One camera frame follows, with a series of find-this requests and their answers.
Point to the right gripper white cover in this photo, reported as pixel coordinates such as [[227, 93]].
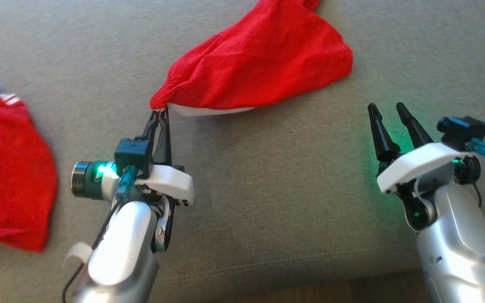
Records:
[[419, 162]]

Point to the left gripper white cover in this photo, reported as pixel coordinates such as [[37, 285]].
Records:
[[171, 183]]

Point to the red shorts white trim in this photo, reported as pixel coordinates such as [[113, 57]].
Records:
[[6, 168], [259, 63]]

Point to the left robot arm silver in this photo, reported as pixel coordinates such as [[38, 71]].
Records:
[[120, 252]]

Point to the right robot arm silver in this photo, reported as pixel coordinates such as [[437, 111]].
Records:
[[461, 244]]

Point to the grey fabric sofa seat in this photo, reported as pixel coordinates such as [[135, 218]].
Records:
[[267, 189]]

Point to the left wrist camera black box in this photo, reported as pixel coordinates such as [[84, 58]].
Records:
[[133, 153]]

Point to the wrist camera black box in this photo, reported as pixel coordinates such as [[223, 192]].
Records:
[[133, 153], [461, 130]]

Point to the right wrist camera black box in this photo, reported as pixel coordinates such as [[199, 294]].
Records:
[[461, 130]]

